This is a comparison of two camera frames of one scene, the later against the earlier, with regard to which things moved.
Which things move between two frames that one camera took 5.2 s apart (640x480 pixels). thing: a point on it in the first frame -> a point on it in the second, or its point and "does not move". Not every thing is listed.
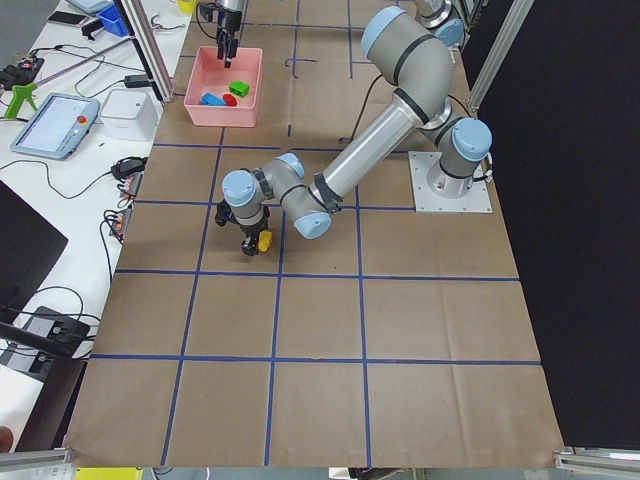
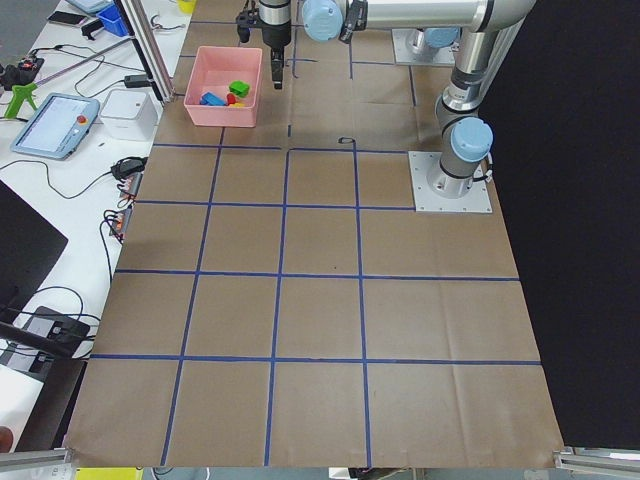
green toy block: (239, 88) does not move
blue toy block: (211, 99) does not move
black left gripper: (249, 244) -> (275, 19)
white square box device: (130, 114) does not move
